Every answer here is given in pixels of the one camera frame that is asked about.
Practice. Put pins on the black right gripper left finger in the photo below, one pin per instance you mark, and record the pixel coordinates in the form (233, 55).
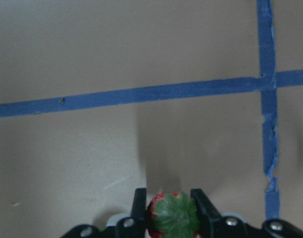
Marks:
(134, 226)

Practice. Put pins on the lone strawberry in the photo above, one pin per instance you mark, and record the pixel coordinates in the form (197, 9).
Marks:
(172, 215)

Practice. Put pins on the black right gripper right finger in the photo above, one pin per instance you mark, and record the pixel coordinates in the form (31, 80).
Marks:
(212, 223)

